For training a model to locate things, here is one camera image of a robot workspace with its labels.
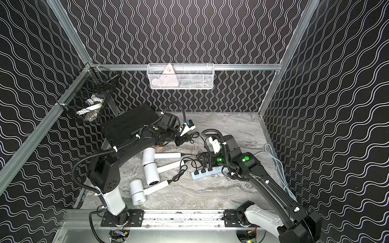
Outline light blue power strip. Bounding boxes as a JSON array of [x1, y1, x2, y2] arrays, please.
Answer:
[[191, 166, 223, 181]]

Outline white hair dryer lower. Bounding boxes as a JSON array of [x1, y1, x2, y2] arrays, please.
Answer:
[[129, 179, 169, 206]]

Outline pink triangular card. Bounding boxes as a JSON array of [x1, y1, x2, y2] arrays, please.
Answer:
[[155, 63, 179, 88]]

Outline black wire basket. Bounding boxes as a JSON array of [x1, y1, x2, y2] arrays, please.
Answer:
[[58, 67, 120, 124]]

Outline black plastic tool case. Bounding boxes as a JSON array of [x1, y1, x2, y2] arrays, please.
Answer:
[[101, 104, 160, 147]]

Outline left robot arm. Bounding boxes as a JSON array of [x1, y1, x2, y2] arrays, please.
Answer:
[[71, 106, 195, 224]]

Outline white hair dryer upper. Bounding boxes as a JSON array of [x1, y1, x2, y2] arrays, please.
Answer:
[[142, 147, 182, 166]]

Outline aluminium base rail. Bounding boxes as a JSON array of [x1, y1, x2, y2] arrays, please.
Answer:
[[62, 209, 274, 229]]

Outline white items in basket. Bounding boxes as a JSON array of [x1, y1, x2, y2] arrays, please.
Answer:
[[76, 94, 105, 122]]

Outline white hair dryer middle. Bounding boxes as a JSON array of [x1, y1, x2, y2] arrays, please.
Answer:
[[143, 161, 181, 186]]

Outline grey power strip cord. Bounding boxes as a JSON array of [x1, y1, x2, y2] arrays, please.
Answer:
[[253, 143, 297, 201]]

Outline clear wall basket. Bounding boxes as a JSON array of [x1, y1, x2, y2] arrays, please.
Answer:
[[146, 63, 215, 90]]

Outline green dryer black cable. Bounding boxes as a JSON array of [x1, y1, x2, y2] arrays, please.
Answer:
[[189, 132, 213, 159]]

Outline white hair dryer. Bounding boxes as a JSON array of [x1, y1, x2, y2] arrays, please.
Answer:
[[142, 147, 182, 166], [143, 161, 181, 186], [129, 179, 169, 206]]

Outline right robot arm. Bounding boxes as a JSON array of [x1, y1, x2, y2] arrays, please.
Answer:
[[201, 129, 322, 243]]

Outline green hair dryer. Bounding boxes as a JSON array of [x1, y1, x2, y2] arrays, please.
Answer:
[[156, 139, 174, 147]]

